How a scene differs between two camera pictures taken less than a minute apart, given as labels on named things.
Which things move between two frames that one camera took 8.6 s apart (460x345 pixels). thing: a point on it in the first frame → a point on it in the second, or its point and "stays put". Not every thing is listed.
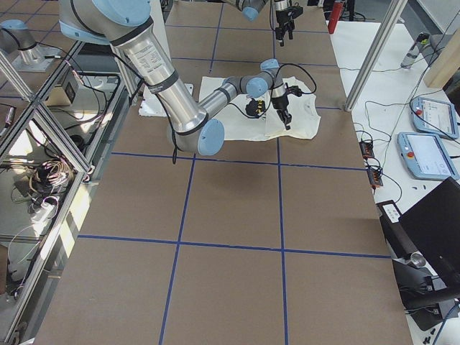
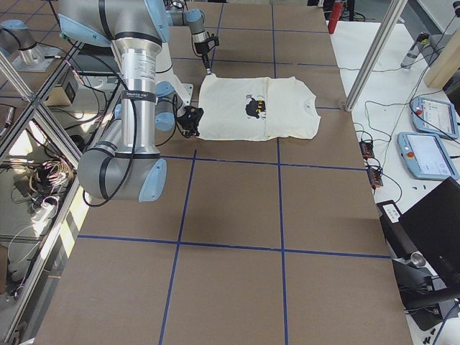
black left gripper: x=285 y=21 → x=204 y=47
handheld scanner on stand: x=420 y=42 stays put
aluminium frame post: x=394 y=11 stays put
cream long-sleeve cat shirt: x=255 y=118 stays put
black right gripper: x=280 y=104 → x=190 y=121
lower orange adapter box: x=374 y=177 stays put
